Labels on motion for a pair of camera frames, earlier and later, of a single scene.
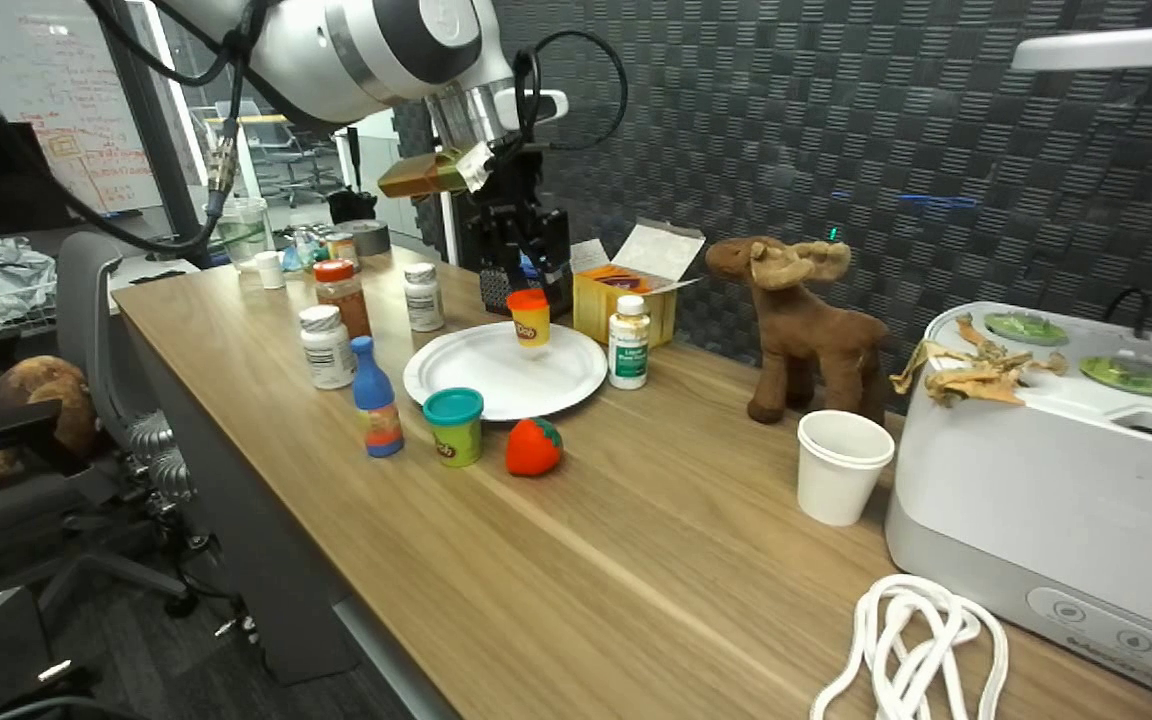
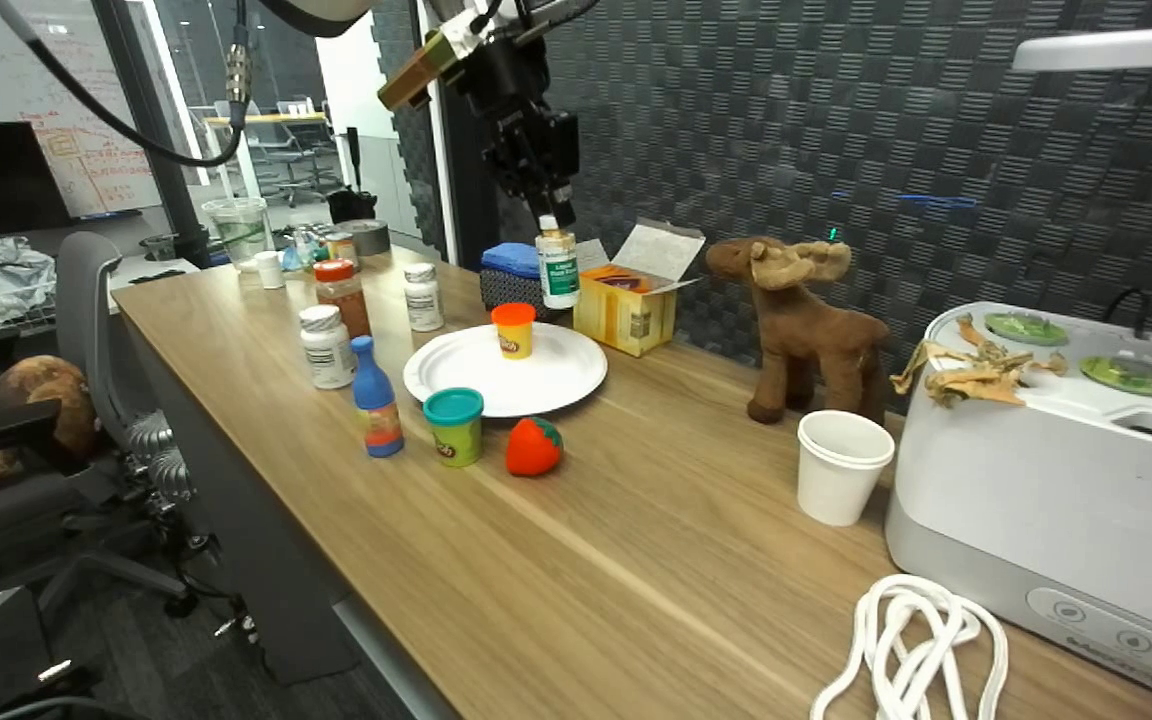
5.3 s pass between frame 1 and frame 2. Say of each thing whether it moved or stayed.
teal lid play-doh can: stayed
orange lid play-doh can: moved
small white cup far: stayed
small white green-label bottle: moved
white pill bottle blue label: stayed
